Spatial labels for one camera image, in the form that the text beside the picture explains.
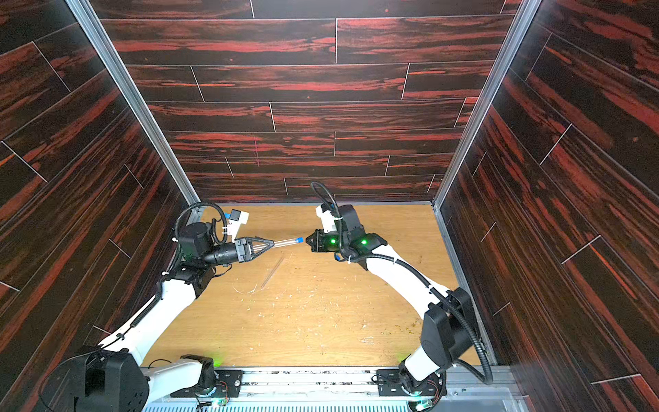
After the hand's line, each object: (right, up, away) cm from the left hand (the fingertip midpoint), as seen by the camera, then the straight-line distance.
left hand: (272, 247), depth 71 cm
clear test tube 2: (-6, -12, +27) cm, 30 cm away
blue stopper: (+7, +2, +2) cm, 8 cm away
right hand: (+10, +3, +10) cm, 14 cm away
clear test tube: (+3, +1, +2) cm, 4 cm away
